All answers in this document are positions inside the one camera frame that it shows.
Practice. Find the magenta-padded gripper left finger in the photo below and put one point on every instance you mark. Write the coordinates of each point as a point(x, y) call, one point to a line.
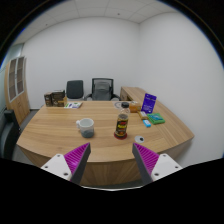
point(60, 165)

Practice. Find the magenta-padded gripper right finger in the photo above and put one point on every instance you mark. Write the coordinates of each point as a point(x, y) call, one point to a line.
point(163, 165)

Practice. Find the clear bottle with black cap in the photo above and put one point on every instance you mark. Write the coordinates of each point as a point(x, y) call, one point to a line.
point(122, 123)

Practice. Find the small light blue box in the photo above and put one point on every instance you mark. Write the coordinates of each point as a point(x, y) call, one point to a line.
point(146, 123)

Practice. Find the white and grey mug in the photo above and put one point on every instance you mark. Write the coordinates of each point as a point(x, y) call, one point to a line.
point(86, 128)

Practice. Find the green flat box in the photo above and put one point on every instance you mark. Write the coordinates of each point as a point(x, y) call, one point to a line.
point(156, 118)

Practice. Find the small tan box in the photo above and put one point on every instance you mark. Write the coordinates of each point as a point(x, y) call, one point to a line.
point(142, 115)

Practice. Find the white and green leaflet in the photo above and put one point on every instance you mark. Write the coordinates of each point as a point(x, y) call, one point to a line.
point(73, 105)

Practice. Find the black leather armchair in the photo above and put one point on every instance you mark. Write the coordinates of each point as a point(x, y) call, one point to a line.
point(6, 133)

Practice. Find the purple standing card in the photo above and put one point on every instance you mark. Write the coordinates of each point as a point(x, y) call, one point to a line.
point(149, 102)

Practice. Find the orange wooden box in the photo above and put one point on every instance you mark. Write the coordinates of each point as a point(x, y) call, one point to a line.
point(135, 107)

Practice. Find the small dark brown box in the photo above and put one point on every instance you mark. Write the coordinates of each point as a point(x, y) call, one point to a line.
point(48, 99)

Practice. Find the wooden shelf cabinet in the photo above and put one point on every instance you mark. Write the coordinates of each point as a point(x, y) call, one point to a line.
point(20, 101)

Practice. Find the round white plate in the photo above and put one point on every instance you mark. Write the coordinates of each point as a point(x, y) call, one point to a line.
point(117, 105)

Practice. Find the black office chair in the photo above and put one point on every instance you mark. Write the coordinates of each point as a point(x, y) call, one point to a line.
point(74, 88)

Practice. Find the wooden side cabinet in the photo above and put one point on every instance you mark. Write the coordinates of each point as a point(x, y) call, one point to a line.
point(131, 93)

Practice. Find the grey mesh office chair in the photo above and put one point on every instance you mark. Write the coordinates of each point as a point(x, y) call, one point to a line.
point(101, 90)

